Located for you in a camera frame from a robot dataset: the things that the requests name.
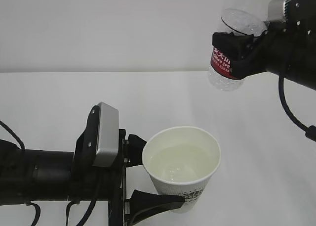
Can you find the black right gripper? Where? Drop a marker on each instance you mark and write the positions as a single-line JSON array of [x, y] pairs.
[[240, 56]]

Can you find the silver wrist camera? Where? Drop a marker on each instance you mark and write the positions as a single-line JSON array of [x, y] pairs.
[[291, 10], [107, 137]]

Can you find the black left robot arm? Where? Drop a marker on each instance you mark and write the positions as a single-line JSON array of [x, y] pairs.
[[94, 171]]

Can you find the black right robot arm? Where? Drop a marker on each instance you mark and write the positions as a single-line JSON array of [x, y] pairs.
[[300, 64]]

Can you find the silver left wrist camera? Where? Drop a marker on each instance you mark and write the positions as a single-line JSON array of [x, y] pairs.
[[107, 137]]

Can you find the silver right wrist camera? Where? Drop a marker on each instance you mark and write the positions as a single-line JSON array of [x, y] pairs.
[[291, 10]]

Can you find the clear water bottle red label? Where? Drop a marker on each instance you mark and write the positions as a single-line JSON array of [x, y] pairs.
[[237, 23]]

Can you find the white paper cup green logo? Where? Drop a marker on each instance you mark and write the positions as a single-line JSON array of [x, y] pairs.
[[181, 161]]

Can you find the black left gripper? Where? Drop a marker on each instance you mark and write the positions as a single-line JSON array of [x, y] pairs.
[[141, 205]]

